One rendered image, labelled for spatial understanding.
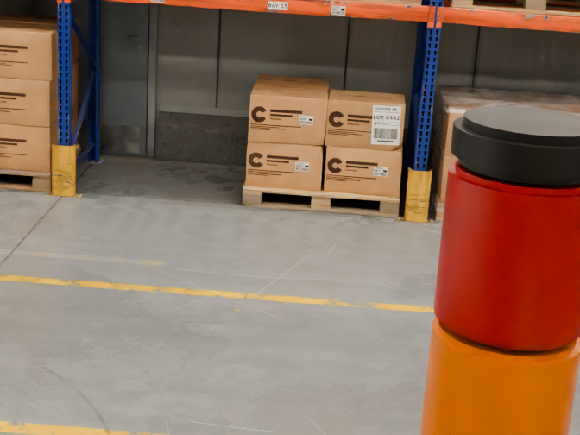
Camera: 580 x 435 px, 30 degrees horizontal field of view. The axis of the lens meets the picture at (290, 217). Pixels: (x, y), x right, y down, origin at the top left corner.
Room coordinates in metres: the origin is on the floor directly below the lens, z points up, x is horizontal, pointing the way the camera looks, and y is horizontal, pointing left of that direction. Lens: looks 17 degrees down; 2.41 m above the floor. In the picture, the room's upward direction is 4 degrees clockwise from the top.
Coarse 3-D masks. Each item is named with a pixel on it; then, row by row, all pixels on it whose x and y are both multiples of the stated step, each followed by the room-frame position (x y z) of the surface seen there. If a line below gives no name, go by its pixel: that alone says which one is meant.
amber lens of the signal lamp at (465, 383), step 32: (448, 352) 0.32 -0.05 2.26; (480, 352) 0.32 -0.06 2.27; (512, 352) 0.32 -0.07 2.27; (544, 352) 0.32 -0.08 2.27; (576, 352) 0.32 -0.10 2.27; (448, 384) 0.32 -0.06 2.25; (480, 384) 0.31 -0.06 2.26; (512, 384) 0.31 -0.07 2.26; (544, 384) 0.31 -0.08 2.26; (576, 384) 0.33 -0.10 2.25; (448, 416) 0.32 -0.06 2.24; (480, 416) 0.31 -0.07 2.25; (512, 416) 0.31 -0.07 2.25; (544, 416) 0.31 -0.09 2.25
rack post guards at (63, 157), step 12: (60, 156) 7.91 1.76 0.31; (72, 156) 7.92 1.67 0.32; (60, 168) 7.91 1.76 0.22; (72, 168) 7.92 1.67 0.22; (60, 180) 7.91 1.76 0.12; (72, 180) 7.92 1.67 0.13; (408, 180) 7.85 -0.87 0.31; (420, 180) 7.82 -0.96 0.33; (48, 192) 7.93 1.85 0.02; (60, 192) 7.91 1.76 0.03; (72, 192) 7.92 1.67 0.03; (408, 192) 7.84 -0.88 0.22; (420, 192) 7.82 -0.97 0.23; (408, 204) 7.83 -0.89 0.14; (420, 204) 7.82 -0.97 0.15; (408, 216) 7.82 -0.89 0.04; (420, 216) 7.82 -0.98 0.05
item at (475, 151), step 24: (456, 120) 0.34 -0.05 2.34; (480, 120) 0.33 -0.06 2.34; (504, 120) 0.33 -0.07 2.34; (528, 120) 0.34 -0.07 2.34; (552, 120) 0.34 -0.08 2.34; (576, 120) 0.34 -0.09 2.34; (456, 144) 0.33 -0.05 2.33; (480, 144) 0.32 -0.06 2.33; (504, 144) 0.32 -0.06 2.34; (528, 144) 0.32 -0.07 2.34; (552, 144) 0.32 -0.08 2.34; (576, 144) 0.32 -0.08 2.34; (480, 168) 0.32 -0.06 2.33; (504, 168) 0.32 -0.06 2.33; (528, 168) 0.31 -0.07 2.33; (552, 168) 0.31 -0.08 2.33; (576, 168) 0.31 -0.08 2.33
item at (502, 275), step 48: (480, 192) 0.32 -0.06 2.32; (528, 192) 0.31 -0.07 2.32; (576, 192) 0.32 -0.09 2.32; (480, 240) 0.32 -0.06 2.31; (528, 240) 0.31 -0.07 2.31; (576, 240) 0.32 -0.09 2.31; (480, 288) 0.32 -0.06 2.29; (528, 288) 0.31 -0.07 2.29; (576, 288) 0.32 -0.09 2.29; (480, 336) 0.32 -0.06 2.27; (528, 336) 0.31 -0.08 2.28; (576, 336) 0.32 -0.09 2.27
